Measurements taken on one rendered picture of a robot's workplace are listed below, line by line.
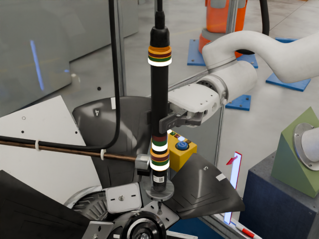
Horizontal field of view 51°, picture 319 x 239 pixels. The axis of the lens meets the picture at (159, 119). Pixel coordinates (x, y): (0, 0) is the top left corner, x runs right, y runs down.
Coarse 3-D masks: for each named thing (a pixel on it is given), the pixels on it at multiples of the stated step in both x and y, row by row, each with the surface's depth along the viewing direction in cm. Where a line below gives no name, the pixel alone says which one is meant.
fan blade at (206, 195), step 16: (192, 160) 102; (176, 176) 97; (192, 176) 97; (208, 176) 98; (176, 192) 92; (192, 192) 92; (208, 192) 93; (224, 192) 96; (176, 208) 87; (192, 208) 88; (208, 208) 89; (224, 208) 91; (240, 208) 94
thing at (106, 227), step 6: (90, 222) 72; (96, 222) 73; (102, 222) 74; (108, 222) 74; (90, 228) 74; (96, 228) 74; (102, 228) 75; (108, 228) 75; (84, 234) 74; (90, 234) 75; (102, 234) 76; (108, 234) 76
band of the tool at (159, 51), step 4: (148, 48) 61; (152, 48) 63; (156, 48) 63; (160, 48) 63; (164, 48) 63; (168, 48) 63; (152, 52) 60; (156, 52) 59; (160, 52) 59; (164, 52) 59; (168, 52) 60; (168, 56) 60
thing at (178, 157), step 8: (168, 136) 133; (168, 144) 129; (176, 144) 128; (192, 144) 129; (176, 152) 125; (184, 152) 125; (192, 152) 128; (176, 160) 126; (184, 160) 126; (176, 168) 128
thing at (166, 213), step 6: (150, 204) 88; (156, 204) 88; (162, 204) 88; (144, 210) 86; (150, 210) 86; (156, 210) 86; (162, 210) 87; (168, 210) 87; (162, 216) 85; (168, 216) 85; (174, 216) 85; (168, 222) 83; (174, 222) 83
